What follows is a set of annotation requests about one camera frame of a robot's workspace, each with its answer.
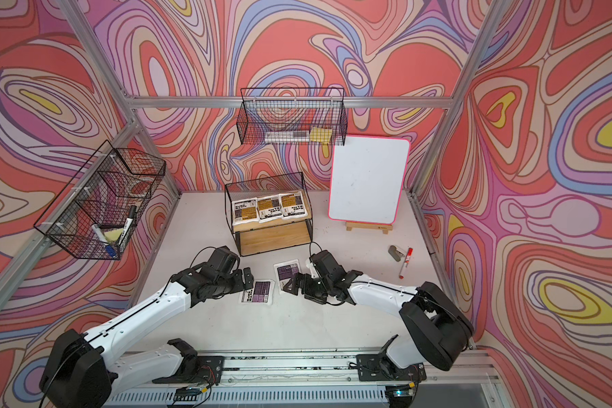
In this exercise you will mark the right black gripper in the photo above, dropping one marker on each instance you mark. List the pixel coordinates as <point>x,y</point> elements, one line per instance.
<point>306,290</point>

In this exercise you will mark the yellow sponge in back basket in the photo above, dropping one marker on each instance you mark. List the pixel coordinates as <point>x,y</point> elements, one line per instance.
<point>320,135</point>

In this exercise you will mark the yellow sponge in left basket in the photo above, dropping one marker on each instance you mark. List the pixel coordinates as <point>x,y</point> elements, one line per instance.
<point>114,235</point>

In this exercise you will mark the left wall wire basket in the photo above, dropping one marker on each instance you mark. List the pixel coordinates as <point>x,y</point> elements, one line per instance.
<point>109,183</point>

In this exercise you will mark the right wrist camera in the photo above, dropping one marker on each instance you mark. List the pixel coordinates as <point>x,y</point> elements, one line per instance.
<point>312,269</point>

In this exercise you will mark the back wall wire basket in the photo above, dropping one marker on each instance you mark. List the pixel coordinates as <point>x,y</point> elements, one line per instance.
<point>265,109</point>

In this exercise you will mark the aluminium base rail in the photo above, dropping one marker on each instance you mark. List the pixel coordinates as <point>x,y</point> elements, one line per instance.
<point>341,377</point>

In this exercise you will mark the grey whiteboard eraser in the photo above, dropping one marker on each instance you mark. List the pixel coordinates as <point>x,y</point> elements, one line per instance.
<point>396,253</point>

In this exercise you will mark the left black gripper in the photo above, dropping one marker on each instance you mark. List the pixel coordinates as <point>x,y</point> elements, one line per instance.
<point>249,279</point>

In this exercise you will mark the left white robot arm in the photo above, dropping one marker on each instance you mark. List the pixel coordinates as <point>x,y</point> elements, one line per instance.
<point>86,369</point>

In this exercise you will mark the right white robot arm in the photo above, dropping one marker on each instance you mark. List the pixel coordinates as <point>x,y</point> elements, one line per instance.
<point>438,332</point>

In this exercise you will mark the wall wire basket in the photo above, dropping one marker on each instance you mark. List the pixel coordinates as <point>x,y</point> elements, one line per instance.
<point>265,109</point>
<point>109,183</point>

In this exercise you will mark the small wooden easel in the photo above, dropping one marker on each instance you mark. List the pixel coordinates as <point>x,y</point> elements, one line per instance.
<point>384,228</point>

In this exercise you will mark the purple coffee bag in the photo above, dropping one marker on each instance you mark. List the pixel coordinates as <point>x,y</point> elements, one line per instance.
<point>284,272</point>
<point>260,294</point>

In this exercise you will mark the pink-framed whiteboard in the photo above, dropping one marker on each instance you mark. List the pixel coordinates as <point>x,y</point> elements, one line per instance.
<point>367,178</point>

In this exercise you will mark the yellow sponge in basket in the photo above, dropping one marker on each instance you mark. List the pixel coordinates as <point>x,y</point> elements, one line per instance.
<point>320,135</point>
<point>114,235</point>

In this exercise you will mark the blue-capped marker in basket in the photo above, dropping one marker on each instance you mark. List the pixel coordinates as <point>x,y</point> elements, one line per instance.
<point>102,238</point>

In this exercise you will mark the red whiteboard marker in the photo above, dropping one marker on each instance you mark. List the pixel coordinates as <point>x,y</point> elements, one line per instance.
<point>405,264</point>

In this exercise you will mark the two-tier wooden wire shelf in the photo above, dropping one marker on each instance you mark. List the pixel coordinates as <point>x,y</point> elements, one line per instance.
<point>255,238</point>

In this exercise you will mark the black marker in left basket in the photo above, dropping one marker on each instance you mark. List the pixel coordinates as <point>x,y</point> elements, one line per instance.
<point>131,216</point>

